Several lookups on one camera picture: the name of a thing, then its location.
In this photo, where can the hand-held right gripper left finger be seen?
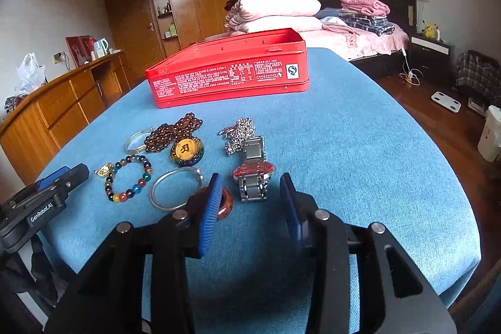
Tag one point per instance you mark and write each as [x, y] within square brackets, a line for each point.
[211, 212]

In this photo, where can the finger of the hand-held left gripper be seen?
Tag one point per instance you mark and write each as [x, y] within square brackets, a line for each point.
[51, 179]
[74, 175]

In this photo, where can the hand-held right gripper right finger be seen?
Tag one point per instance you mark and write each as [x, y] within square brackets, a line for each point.
[291, 208]

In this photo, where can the brown agate bangle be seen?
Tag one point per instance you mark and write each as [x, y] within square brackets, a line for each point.
[227, 207]

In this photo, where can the silver watch with red face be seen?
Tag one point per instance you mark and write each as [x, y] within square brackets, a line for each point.
[252, 169]

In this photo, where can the silver bangle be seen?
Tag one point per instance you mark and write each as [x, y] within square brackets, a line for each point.
[154, 197]

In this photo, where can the clear glass bangle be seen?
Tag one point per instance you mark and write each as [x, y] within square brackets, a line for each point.
[127, 142]

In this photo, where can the round yellow pendant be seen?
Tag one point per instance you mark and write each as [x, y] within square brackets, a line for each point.
[186, 152]

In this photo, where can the red tin box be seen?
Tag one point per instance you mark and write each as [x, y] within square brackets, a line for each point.
[219, 79]

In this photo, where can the wooden desk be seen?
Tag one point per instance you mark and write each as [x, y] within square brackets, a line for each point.
[58, 107]

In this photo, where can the white plastic bag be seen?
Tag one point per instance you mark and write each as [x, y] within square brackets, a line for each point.
[29, 73]

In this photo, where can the red gift box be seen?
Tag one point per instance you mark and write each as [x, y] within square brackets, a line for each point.
[78, 50]

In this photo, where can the pale electric kettle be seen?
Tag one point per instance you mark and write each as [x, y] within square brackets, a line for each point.
[101, 48]

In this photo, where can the wooden door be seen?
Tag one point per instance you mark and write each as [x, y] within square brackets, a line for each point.
[129, 28]

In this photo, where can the green box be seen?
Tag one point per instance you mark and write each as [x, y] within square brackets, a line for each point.
[172, 30]

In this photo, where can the bed with dark headboard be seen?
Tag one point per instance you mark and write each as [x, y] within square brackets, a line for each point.
[364, 42]

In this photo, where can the folded pink quilt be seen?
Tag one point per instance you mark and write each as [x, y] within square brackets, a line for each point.
[282, 25]
[278, 7]

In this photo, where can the white bathroom scale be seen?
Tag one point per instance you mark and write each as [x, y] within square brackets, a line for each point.
[446, 101]

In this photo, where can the small bottles on shelf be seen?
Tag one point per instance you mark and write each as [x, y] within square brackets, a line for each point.
[166, 8]

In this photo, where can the white cloth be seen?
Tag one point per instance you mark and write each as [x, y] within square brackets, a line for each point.
[330, 21]

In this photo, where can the blue pillow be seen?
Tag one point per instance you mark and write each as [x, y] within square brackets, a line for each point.
[328, 13]

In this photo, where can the folded plaid clothes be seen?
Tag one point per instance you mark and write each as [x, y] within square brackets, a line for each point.
[370, 24]

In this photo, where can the dark nightstand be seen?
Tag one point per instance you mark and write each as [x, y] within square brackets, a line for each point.
[430, 60]

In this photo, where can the white bin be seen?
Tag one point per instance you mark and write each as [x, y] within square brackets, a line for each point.
[491, 134]

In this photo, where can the folded pink clothes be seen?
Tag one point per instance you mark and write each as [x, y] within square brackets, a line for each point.
[364, 5]

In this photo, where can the yellow plush toy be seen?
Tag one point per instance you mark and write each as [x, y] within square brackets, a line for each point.
[429, 29]

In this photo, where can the plaid cloth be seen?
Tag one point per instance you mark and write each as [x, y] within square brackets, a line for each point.
[477, 75]

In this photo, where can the wall socket with plug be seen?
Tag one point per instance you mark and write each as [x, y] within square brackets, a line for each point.
[58, 57]

